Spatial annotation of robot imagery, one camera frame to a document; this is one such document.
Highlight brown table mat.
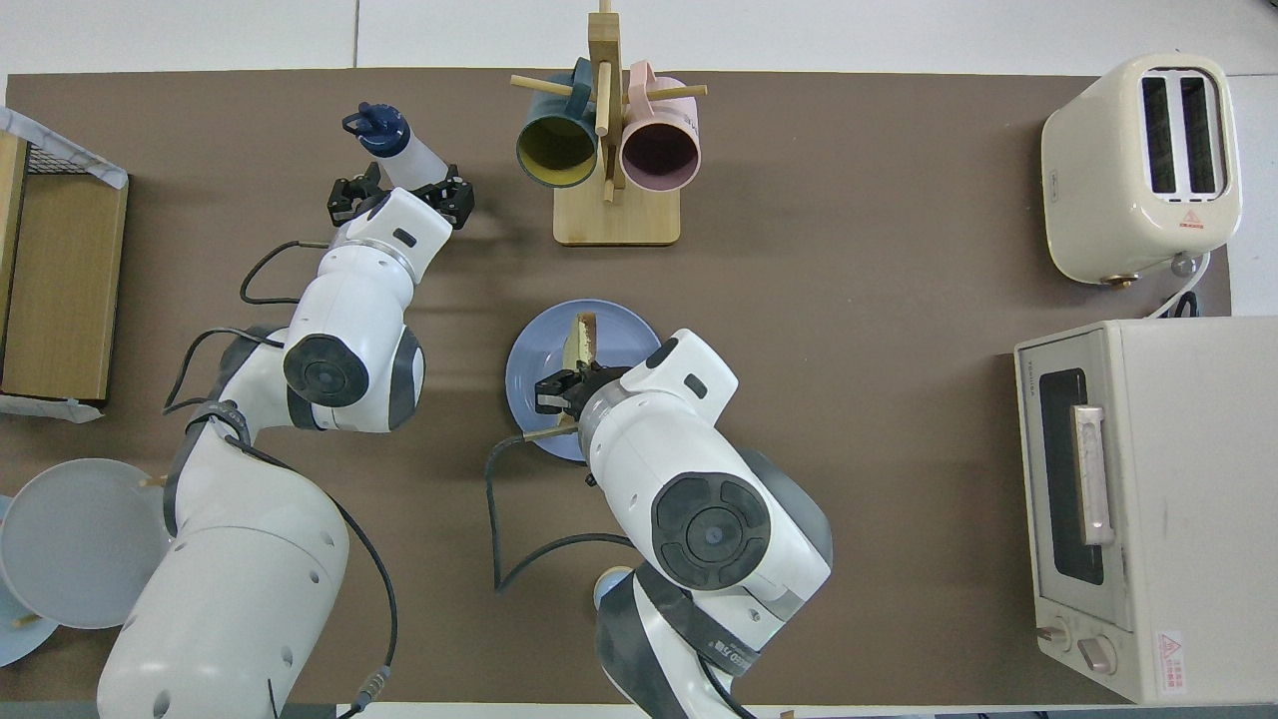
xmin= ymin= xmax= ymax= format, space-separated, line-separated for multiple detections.
xmin=0 ymin=68 xmax=1231 ymax=705

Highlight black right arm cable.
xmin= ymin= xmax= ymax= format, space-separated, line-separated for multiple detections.
xmin=486 ymin=424 xmax=640 ymax=592

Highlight light blue plate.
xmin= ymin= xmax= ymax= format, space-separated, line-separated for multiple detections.
xmin=0 ymin=574 xmax=59 ymax=668

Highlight cream two-slot toaster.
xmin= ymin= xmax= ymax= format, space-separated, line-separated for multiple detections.
xmin=1040 ymin=53 xmax=1243 ymax=286

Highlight pale plastic sheet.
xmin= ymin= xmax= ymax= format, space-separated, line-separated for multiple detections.
xmin=0 ymin=394 xmax=106 ymax=423

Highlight toasted bread slice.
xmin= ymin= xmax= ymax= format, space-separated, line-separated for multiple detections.
xmin=562 ymin=312 xmax=600 ymax=375

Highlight teal mug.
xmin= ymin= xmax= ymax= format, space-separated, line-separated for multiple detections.
xmin=515 ymin=57 xmax=600 ymax=189

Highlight grey plate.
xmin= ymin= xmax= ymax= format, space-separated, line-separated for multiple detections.
xmin=0 ymin=458 xmax=171 ymax=630

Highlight blue round plate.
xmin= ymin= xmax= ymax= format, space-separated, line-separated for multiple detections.
xmin=505 ymin=300 xmax=662 ymax=462

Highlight wooden mug tree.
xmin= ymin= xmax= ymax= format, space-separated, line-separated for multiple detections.
xmin=510 ymin=0 xmax=708 ymax=247

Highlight white bottle with blue cap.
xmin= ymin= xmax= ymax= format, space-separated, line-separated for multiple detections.
xmin=342 ymin=101 xmax=450 ymax=191

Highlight wooden shelf with wire basket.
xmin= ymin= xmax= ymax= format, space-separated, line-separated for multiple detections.
xmin=0 ymin=135 xmax=129 ymax=402

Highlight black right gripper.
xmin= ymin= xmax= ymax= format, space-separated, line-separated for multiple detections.
xmin=419 ymin=168 xmax=632 ymax=418

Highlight white toaster power cord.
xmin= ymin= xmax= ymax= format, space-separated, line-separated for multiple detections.
xmin=1146 ymin=250 xmax=1212 ymax=321

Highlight pink mug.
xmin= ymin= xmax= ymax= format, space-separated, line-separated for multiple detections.
xmin=619 ymin=60 xmax=702 ymax=193

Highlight white toaster oven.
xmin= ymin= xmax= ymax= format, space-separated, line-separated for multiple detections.
xmin=1014 ymin=318 xmax=1278 ymax=705

